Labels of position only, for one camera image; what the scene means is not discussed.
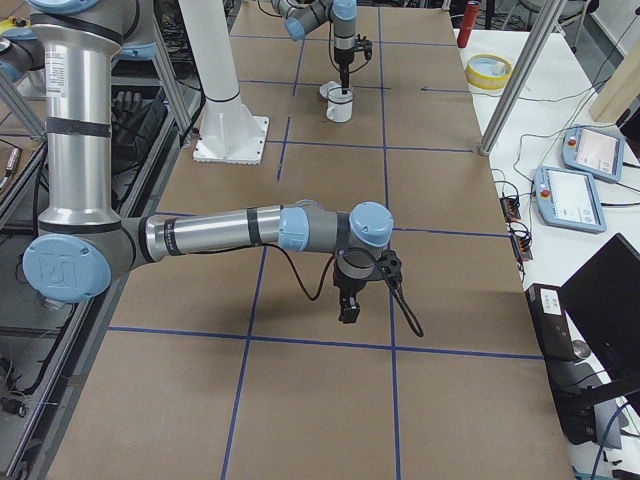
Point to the near teach pendant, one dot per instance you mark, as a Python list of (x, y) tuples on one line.
[(568, 199)]

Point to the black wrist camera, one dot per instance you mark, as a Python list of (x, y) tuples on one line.
[(389, 267), (363, 45)]

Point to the yellow tape roll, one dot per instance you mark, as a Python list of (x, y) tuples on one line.
[(488, 71)]

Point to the red cylinder tube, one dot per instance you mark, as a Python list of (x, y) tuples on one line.
[(468, 21)]

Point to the black monitor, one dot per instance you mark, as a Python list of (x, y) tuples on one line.
[(602, 300)]

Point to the white enamel mug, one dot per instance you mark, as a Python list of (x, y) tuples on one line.
[(339, 113)]

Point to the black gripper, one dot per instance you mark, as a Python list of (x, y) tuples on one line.
[(344, 57), (348, 285)]

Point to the white camera stand base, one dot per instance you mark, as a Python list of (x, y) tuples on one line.
[(228, 132)]

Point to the clear plastic funnel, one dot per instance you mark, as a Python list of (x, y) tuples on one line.
[(339, 96)]

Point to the brown paper table cover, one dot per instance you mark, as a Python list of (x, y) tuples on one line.
[(217, 367)]

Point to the aluminium frame post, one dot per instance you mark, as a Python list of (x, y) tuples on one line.
[(532, 49)]

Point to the far teach pendant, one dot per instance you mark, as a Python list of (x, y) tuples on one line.
[(593, 151)]

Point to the teach pendant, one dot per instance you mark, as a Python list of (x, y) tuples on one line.
[(593, 151), (568, 199)]

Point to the black box device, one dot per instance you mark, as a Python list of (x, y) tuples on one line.
[(550, 322)]

